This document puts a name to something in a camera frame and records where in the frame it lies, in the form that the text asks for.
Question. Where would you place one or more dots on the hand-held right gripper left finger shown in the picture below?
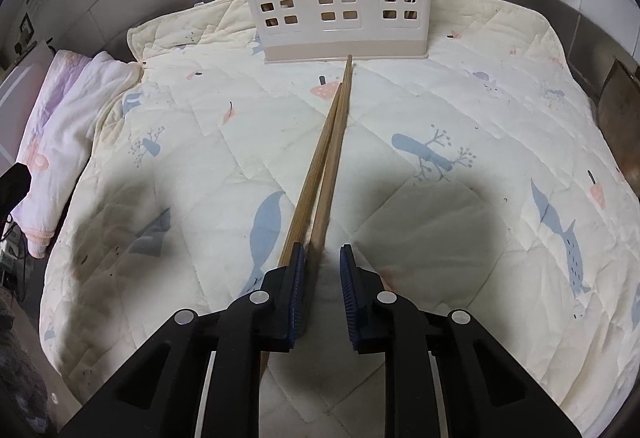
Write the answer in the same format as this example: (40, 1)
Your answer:
(296, 298)

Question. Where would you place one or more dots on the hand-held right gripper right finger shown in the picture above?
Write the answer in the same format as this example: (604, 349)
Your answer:
(348, 303)

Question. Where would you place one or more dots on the white and purple towel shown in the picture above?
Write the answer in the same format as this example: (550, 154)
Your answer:
(75, 117)

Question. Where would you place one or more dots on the dark grey fuzzy clothing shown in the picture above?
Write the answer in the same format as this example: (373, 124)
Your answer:
(20, 368)

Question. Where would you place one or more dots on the cream printed quilted mat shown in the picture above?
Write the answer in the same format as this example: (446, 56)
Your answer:
(450, 92)

